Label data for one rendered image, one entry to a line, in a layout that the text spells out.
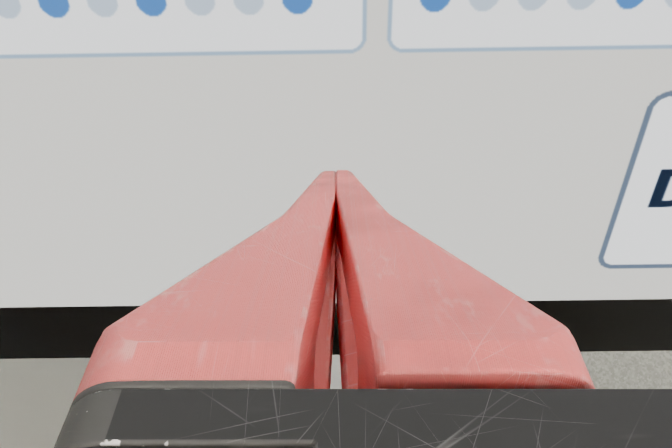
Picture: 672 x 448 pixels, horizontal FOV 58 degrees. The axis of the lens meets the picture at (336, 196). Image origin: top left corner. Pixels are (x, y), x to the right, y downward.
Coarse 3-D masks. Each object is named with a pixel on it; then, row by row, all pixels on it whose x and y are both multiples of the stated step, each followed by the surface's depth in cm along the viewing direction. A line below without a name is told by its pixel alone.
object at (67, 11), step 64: (0, 0) 11; (64, 0) 11; (128, 0) 11; (192, 0) 11; (256, 0) 11; (320, 0) 11; (384, 0) 11; (448, 0) 11; (512, 0) 11; (576, 0) 11; (640, 0) 11; (0, 64) 11; (64, 64) 11; (128, 64) 11; (192, 64) 11
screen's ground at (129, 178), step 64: (256, 64) 11; (320, 64) 11; (384, 64) 11; (448, 64) 11; (512, 64) 11; (576, 64) 11; (640, 64) 11; (0, 128) 12; (64, 128) 12; (128, 128) 12; (192, 128) 12; (256, 128) 12; (320, 128) 12; (384, 128) 12; (448, 128) 12; (512, 128) 12; (576, 128) 12; (64, 192) 13; (128, 192) 13; (192, 192) 13; (256, 192) 13; (384, 192) 13; (448, 192) 13; (512, 192) 13; (576, 192) 13; (0, 256) 14; (64, 256) 14; (128, 256) 14; (192, 256) 14; (512, 256) 14; (576, 256) 14
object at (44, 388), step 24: (0, 360) 67; (24, 360) 71; (48, 360) 77; (72, 360) 83; (0, 384) 62; (24, 384) 66; (48, 384) 71; (72, 384) 76; (0, 408) 58; (24, 408) 62; (48, 408) 66; (0, 432) 54; (24, 432) 58; (48, 432) 61
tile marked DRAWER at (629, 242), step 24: (648, 96) 12; (648, 120) 12; (648, 144) 12; (624, 168) 13; (648, 168) 13; (624, 192) 13; (648, 192) 13; (624, 216) 13; (648, 216) 13; (624, 240) 14; (648, 240) 14; (600, 264) 14; (624, 264) 14; (648, 264) 14
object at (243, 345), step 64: (320, 192) 11; (256, 256) 8; (320, 256) 8; (128, 320) 6; (192, 320) 6; (256, 320) 6; (320, 320) 11; (128, 384) 5; (192, 384) 5; (256, 384) 5; (320, 384) 11
